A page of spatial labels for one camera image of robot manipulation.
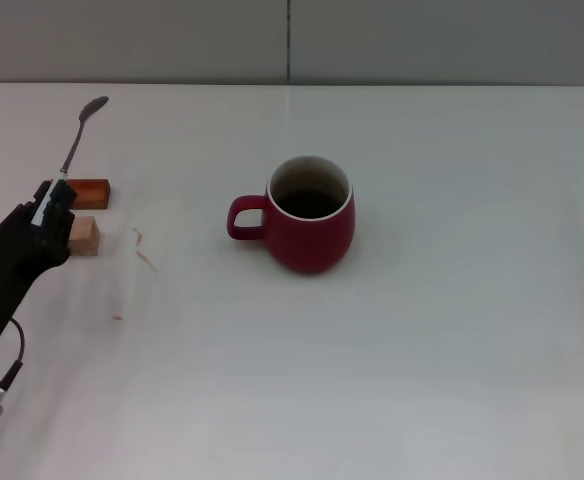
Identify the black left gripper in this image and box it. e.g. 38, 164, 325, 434
0, 180, 78, 344

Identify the blue handled metal spoon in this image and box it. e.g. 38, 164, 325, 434
30, 95, 110, 227

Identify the red ceramic cup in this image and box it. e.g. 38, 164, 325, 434
226, 154, 357, 275

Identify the light wooden block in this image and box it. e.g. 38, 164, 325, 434
67, 216, 100, 257

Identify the dark reddish wooden block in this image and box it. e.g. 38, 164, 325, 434
66, 178, 112, 210

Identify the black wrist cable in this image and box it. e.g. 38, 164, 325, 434
0, 318, 27, 395

